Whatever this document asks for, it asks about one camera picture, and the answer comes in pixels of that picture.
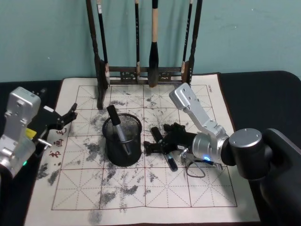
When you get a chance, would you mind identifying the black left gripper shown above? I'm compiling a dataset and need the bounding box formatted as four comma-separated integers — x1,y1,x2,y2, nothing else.
26,103,79,145

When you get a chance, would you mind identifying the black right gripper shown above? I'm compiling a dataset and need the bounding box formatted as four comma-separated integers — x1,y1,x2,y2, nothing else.
143,122,198,156

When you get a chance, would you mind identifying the black mesh pen holder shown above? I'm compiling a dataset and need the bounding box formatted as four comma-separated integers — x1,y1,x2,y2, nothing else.
102,113,143,168

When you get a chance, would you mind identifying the black grey marker pen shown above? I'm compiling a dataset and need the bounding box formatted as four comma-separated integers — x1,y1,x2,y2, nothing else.
106,105,133,156

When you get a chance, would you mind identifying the dark wooden brush rack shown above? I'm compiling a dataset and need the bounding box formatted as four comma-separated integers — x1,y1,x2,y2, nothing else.
85,0,203,111

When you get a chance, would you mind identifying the cream gridded calligraphy mat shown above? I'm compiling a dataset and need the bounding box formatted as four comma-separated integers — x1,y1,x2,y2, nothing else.
23,72,261,226

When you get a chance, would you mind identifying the black table cloth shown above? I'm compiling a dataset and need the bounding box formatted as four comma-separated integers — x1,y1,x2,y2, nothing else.
0,70,301,226

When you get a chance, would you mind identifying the thin dark wrist cable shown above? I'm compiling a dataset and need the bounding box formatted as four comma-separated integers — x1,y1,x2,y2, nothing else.
186,159,223,179

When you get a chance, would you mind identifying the thin black-handled calligraphy brush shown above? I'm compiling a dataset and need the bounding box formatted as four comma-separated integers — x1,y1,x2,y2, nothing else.
95,0,111,86
180,0,194,74
134,0,142,85

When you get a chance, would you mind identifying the large tan-handled calligraphy brush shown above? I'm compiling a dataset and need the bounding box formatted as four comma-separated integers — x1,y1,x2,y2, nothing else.
147,0,161,88

